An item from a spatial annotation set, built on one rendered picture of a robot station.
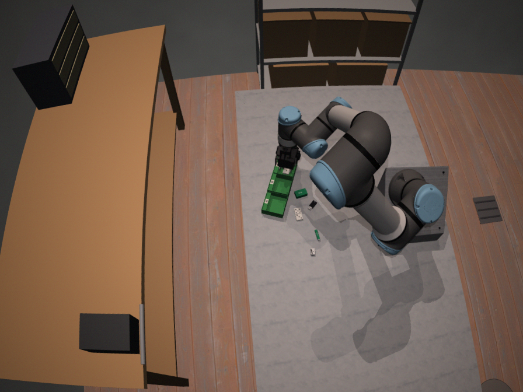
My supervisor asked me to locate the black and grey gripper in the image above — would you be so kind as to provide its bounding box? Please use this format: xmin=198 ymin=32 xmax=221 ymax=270
xmin=275 ymin=142 xmax=301 ymax=172

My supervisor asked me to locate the green rack of bins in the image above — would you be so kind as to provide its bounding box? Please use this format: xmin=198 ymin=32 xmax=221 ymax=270
xmin=261 ymin=160 xmax=298 ymax=218

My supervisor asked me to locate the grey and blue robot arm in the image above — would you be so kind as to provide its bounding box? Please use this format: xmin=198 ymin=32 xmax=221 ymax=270
xmin=278 ymin=97 xmax=444 ymax=255

